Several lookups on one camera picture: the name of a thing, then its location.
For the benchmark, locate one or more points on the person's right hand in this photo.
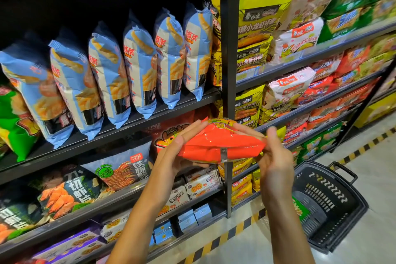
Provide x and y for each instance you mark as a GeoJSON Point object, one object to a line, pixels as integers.
{"type": "Point", "coordinates": [278, 171]}

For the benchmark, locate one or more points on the person's left hand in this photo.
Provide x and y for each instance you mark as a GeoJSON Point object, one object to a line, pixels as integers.
{"type": "Point", "coordinates": [164, 171]}

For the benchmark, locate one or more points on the row of orange chip bags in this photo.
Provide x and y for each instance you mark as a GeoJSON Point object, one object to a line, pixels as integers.
{"type": "Point", "coordinates": [166, 131]}

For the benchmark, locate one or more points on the green fries snack bag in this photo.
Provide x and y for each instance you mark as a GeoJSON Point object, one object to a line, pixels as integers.
{"type": "Point", "coordinates": [15, 124]}
{"type": "Point", "coordinates": [301, 208]}

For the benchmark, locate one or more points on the row of small blue boxes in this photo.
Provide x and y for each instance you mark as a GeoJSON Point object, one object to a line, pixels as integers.
{"type": "Point", "coordinates": [185, 220]}

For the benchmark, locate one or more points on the orange puffed snack bag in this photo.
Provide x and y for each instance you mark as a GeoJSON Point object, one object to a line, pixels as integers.
{"type": "Point", "coordinates": [216, 146]}

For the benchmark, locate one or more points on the noodle packets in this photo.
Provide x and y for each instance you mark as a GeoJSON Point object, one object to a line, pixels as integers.
{"type": "Point", "coordinates": [266, 1]}
{"type": "Point", "coordinates": [334, 93]}

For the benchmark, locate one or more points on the black metal shelf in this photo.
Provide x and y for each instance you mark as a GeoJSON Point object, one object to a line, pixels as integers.
{"type": "Point", "coordinates": [230, 25]}

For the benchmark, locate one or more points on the stack of light green bags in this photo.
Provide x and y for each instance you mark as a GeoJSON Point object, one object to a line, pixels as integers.
{"type": "Point", "coordinates": [359, 1]}

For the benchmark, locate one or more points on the black shopping basket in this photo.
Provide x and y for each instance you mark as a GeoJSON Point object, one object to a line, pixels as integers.
{"type": "Point", "coordinates": [337, 211]}

